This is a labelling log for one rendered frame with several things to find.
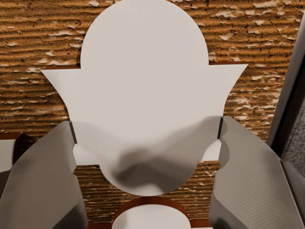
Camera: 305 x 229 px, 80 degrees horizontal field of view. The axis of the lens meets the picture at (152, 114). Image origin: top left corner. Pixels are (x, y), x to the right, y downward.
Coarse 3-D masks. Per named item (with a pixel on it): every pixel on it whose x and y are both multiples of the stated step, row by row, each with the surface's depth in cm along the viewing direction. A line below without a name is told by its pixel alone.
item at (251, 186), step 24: (240, 144) 9; (264, 144) 9; (240, 168) 8; (264, 168) 7; (216, 192) 6; (240, 192) 6; (264, 192) 6; (288, 192) 6; (216, 216) 7; (240, 216) 6; (264, 216) 6; (288, 216) 6
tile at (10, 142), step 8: (0, 136) 13; (8, 136) 13; (16, 136) 13; (0, 144) 13; (8, 144) 13; (16, 144) 13; (0, 152) 13; (8, 152) 13; (16, 152) 14; (0, 160) 13; (8, 160) 13; (16, 160) 14; (0, 168) 14; (8, 168) 14
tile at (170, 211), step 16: (128, 208) 16; (144, 208) 16; (160, 208) 16; (176, 208) 16; (96, 224) 18; (112, 224) 18; (128, 224) 17; (144, 224) 17; (160, 224) 17; (176, 224) 17; (192, 224) 18; (208, 224) 18
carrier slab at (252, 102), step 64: (0, 0) 10; (64, 0) 10; (192, 0) 10; (256, 0) 10; (0, 64) 11; (64, 64) 12; (256, 64) 12; (0, 128) 13; (256, 128) 14; (192, 192) 17
